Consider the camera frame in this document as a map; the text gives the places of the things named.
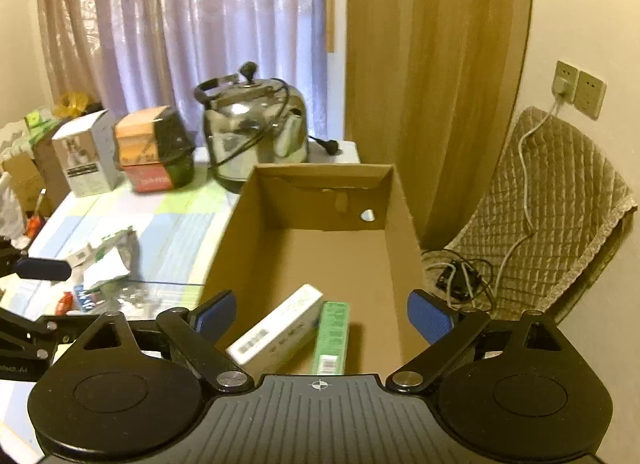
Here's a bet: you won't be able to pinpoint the stainless steel kettle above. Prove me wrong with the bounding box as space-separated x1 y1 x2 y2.
193 61 341 193

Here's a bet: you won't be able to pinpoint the crumpled plastic bag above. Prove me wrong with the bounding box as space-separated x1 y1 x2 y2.
0 172 26 240

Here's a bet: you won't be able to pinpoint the black adapter with cables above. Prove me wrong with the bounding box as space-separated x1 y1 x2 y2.
421 249 496 313

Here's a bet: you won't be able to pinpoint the wall power socket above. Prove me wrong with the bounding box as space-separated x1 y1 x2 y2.
551 60 608 120

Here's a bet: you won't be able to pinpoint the red small packet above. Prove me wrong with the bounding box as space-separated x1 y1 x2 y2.
54 292 74 316

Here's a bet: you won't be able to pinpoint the purple sheer curtain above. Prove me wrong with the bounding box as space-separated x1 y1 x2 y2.
37 0 328 135

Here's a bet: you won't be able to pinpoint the silver green foil pouch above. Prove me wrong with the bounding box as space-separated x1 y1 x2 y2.
82 227 137 289

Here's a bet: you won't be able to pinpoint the white green medicine box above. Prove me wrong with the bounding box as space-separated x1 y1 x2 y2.
227 284 324 376

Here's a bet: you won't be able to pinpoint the brown drape curtain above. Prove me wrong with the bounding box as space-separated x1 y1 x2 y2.
346 0 533 250

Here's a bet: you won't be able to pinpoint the black instant meal bowl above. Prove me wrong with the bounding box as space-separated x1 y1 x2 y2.
114 106 195 193

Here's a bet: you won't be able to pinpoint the quilted beige chair cover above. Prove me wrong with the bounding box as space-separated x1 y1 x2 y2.
449 107 638 320

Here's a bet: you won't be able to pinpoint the white charger cable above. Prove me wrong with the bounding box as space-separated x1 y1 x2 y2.
491 90 572 305

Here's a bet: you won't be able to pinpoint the white humidifier product box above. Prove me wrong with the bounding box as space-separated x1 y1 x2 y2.
52 109 118 198

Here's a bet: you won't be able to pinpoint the green narrow package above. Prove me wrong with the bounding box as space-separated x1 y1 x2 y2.
311 302 350 376

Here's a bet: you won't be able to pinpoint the brown cardboard box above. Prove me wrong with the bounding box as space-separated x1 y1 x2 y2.
201 164 427 377

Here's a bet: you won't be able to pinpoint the long white ointment box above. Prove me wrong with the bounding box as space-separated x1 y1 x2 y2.
65 243 93 268

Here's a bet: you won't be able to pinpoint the stacked cardboard boxes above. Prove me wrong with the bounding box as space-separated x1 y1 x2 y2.
0 90 109 225

